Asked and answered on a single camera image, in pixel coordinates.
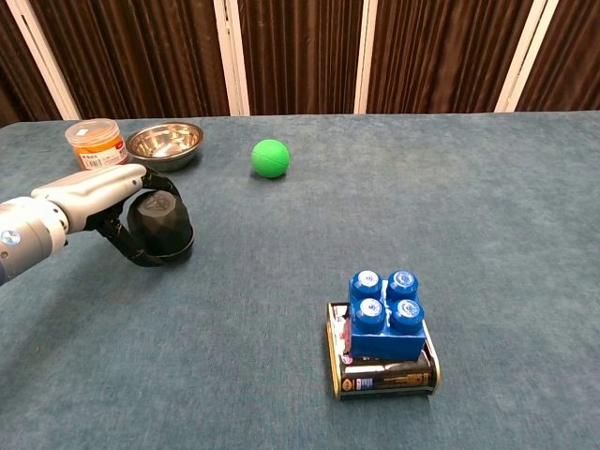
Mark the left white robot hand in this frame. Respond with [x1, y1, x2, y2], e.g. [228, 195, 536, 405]
[30, 162, 196, 269]

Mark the clear jar with orange contents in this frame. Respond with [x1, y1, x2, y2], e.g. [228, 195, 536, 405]
[64, 118, 130, 172]

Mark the stainless steel bowl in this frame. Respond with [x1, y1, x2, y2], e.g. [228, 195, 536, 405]
[125, 122, 205, 173]

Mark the brown pleated curtain panel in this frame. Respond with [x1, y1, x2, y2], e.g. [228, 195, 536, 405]
[236, 0, 365, 116]
[365, 0, 535, 115]
[0, 0, 65, 128]
[25, 0, 232, 121]
[514, 0, 600, 113]

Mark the green rubber ball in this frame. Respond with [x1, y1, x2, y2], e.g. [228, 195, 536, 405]
[250, 138, 291, 180]

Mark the blue felt table cloth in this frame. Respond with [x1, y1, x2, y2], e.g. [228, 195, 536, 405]
[0, 110, 600, 450]

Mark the blue four-stud toy brick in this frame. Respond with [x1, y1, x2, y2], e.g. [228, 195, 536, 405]
[347, 269, 429, 363]

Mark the pack of black batteries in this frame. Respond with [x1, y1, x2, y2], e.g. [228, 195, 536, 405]
[325, 301, 443, 401]

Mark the white frame post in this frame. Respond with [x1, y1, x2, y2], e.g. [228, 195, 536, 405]
[213, 0, 251, 117]
[352, 0, 379, 115]
[4, 0, 83, 121]
[493, 0, 550, 113]

